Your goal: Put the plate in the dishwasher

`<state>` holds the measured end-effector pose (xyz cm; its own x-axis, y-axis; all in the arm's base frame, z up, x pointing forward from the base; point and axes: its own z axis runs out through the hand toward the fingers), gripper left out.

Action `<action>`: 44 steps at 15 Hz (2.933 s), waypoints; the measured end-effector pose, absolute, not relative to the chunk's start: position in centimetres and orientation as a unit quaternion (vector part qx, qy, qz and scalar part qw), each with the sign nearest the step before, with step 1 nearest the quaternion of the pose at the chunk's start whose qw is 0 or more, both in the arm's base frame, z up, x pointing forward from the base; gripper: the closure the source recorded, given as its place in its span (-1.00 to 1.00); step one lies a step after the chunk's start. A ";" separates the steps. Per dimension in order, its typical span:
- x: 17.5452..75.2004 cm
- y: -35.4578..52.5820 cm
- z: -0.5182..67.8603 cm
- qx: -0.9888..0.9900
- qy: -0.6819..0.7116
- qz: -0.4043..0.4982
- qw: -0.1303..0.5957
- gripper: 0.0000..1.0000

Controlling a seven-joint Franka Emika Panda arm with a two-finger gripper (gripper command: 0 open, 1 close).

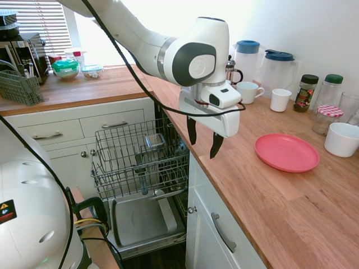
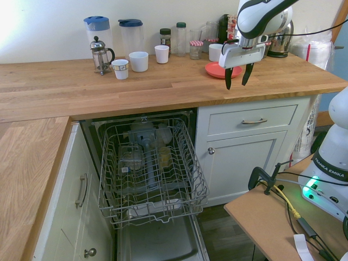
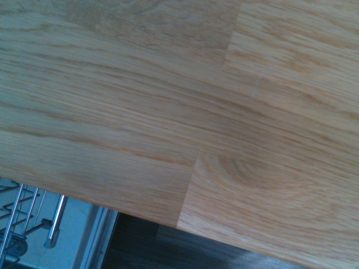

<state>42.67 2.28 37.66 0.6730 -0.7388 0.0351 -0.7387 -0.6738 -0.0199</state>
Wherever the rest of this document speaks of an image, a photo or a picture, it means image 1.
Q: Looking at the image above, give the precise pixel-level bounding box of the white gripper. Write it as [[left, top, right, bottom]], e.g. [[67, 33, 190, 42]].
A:
[[178, 89, 241, 160]]

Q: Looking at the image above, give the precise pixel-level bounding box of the pink plastic plate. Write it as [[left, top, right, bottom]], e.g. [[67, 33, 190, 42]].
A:
[[254, 133, 320, 173]]

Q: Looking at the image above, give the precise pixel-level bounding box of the square glass container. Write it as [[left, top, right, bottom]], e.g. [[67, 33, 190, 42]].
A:
[[144, 133, 166, 155]]

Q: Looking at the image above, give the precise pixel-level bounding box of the white cabinet door round knob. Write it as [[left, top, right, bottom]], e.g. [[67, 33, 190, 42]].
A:
[[39, 142, 88, 197], [185, 152, 217, 269], [85, 141, 99, 194]]

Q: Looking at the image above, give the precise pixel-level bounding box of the black French press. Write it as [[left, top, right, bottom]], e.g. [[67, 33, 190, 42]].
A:
[[225, 54, 244, 86]]

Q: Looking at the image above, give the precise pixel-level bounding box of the clear pitcher blue lid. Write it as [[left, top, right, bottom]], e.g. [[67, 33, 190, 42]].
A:
[[260, 49, 298, 99], [233, 40, 266, 85]]

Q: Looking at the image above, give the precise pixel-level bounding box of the dark coffee jar black lid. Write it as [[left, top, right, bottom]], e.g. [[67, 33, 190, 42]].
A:
[[293, 74, 320, 113]]

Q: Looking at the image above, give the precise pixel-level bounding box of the glass jar red checked lid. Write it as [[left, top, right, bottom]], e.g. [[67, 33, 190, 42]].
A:
[[311, 105, 344, 137]]

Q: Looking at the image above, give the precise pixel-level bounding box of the black table clamp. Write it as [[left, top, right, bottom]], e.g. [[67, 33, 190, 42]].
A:
[[71, 197, 110, 239]]

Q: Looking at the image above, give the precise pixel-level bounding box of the small container blue lid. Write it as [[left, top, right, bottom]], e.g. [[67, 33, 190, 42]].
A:
[[81, 64, 104, 80]]

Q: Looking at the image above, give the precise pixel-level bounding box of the clear jar green lid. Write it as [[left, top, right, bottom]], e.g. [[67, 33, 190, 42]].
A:
[[314, 73, 344, 120]]

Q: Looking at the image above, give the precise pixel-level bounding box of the white ceramic bowl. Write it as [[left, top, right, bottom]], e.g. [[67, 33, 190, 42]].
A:
[[324, 122, 359, 157]]

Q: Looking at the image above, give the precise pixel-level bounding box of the clear drinking glass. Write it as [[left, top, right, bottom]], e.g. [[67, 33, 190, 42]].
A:
[[338, 91, 359, 126]]

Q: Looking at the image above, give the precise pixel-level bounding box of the white bottle red cap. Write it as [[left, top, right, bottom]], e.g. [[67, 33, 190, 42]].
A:
[[65, 48, 88, 68]]

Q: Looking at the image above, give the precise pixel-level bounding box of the round container green lid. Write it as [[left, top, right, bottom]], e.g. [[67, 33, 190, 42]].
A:
[[50, 58, 80, 82]]

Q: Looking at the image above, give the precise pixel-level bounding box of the gray cutlery basket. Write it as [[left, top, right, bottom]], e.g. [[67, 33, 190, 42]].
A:
[[0, 69, 45, 106]]

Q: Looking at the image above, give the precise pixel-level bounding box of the black microwave oven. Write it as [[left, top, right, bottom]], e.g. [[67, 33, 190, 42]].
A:
[[0, 33, 49, 85]]

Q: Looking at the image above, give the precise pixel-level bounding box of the window blind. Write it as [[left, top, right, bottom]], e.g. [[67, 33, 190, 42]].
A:
[[0, 0, 71, 57]]

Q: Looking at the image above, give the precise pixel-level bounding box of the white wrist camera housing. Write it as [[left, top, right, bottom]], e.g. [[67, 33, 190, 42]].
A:
[[201, 83, 242, 109]]

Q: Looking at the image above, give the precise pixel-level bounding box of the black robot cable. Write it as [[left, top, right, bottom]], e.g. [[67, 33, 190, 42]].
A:
[[0, 114, 74, 269], [82, 0, 247, 116]]

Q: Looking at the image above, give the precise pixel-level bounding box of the white mug with handle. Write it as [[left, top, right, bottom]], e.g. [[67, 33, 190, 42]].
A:
[[236, 81, 265, 105]]

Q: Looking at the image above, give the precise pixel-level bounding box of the white handleless cup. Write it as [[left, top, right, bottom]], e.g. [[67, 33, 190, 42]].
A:
[[270, 88, 292, 112]]

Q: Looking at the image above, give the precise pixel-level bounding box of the gray wire dishwasher rack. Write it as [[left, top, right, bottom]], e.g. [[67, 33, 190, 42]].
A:
[[90, 119, 191, 201]]

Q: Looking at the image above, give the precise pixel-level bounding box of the white drawer metal handle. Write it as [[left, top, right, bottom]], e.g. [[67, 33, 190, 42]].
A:
[[79, 108, 147, 136], [16, 122, 85, 147]]

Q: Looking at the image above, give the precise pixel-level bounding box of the white cabinet front bar handle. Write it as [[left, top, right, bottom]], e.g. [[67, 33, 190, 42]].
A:
[[193, 179, 269, 269]]

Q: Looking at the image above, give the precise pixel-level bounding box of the yellow cable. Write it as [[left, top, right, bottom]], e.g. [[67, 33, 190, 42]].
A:
[[73, 217, 109, 233]]

